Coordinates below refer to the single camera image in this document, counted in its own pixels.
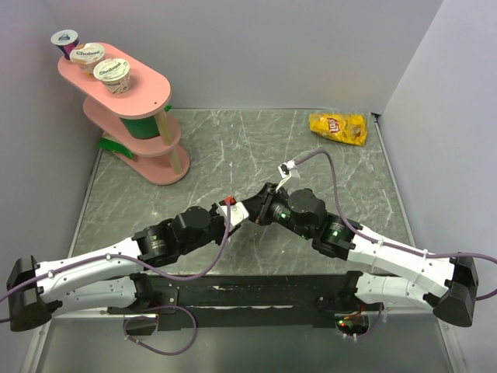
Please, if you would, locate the orange Chobani yogurt cup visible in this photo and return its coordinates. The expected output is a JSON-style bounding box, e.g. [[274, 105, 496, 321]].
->
[[70, 43, 106, 75]]

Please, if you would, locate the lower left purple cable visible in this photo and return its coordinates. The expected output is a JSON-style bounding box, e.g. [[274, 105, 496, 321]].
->
[[123, 305, 199, 356]]

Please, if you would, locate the yellow chips bag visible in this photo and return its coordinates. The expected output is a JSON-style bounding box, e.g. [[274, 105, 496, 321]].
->
[[308, 113, 367, 146]]

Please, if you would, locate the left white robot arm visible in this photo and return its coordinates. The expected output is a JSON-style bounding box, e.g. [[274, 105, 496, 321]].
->
[[2, 200, 249, 332]]

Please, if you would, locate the white Chobani yogurt cup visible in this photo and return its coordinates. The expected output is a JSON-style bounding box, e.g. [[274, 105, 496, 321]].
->
[[93, 58, 131, 94]]

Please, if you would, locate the purple yogurt cup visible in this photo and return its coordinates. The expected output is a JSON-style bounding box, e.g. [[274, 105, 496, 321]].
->
[[50, 29, 79, 60]]

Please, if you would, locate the pink tiered shelf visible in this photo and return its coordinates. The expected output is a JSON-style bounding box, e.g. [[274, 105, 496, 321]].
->
[[57, 43, 189, 186]]

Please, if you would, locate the purple cable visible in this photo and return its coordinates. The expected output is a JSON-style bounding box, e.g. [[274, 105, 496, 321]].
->
[[0, 207, 234, 323], [123, 305, 199, 356], [293, 150, 497, 301], [341, 305, 388, 343]]

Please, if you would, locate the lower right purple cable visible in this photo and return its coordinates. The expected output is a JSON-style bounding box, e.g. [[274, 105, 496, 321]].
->
[[341, 305, 388, 343]]

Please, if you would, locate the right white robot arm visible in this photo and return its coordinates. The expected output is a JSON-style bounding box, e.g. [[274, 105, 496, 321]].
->
[[242, 183, 478, 327]]

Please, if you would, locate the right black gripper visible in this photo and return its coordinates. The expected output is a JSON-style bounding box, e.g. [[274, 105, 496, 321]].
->
[[240, 181, 313, 239]]

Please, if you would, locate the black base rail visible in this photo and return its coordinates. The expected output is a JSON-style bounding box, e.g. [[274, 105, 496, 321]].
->
[[92, 274, 393, 332]]

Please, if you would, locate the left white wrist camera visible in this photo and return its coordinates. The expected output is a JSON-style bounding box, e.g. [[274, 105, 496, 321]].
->
[[217, 196, 249, 233]]

